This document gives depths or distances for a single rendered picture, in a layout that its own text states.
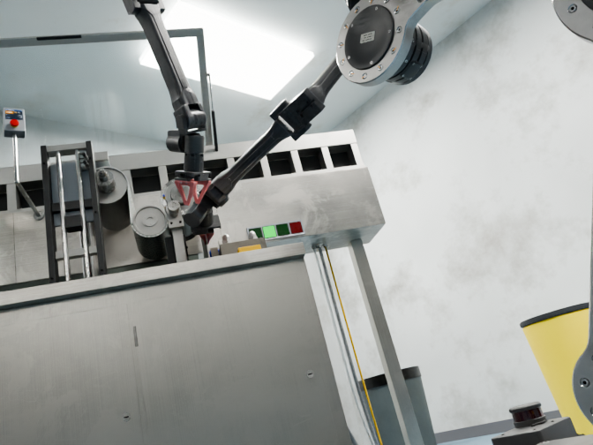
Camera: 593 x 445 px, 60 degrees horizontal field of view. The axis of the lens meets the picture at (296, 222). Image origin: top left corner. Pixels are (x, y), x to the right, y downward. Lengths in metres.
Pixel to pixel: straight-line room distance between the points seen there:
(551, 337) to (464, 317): 1.54
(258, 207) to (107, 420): 1.17
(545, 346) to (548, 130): 1.80
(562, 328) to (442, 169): 2.06
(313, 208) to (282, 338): 0.95
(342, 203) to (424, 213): 2.31
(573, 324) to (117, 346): 2.21
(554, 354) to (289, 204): 1.55
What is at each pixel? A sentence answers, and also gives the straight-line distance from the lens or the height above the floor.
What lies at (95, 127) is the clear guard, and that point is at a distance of 2.39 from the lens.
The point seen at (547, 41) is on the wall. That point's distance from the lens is 4.42.
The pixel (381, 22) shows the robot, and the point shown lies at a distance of 1.20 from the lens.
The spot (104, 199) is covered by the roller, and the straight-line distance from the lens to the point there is 1.95.
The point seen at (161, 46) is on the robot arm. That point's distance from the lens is 1.61.
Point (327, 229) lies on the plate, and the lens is 2.30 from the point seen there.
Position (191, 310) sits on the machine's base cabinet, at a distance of 1.51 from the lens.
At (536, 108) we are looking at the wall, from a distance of 4.29.
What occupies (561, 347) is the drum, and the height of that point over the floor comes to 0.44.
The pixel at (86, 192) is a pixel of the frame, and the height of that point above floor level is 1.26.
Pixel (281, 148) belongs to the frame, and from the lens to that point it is 2.45.
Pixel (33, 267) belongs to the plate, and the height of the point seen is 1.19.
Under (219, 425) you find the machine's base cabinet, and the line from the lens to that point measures 1.46.
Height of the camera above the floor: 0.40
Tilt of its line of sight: 21 degrees up
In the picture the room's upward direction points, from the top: 15 degrees counter-clockwise
